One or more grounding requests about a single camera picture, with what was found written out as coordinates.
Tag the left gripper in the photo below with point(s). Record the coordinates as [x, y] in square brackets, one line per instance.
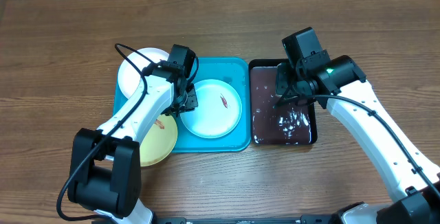
[192, 102]

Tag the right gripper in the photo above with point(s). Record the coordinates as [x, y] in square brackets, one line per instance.
[299, 95]

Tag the light blue plate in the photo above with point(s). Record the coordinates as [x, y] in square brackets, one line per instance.
[218, 112]

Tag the green scrub sponge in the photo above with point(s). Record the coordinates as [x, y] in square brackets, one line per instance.
[285, 77]

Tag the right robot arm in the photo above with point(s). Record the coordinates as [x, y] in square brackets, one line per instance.
[341, 87]

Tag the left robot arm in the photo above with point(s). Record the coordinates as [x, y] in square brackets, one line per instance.
[105, 174]

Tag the teal plastic tray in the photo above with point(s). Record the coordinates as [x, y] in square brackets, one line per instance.
[233, 71]

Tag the black water basin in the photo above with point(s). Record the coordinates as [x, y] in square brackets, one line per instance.
[285, 125]

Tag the yellow plate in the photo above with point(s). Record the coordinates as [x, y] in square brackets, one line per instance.
[159, 141]

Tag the pink plate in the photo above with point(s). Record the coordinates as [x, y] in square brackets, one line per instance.
[128, 78]

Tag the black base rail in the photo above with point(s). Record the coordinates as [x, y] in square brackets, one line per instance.
[304, 219]

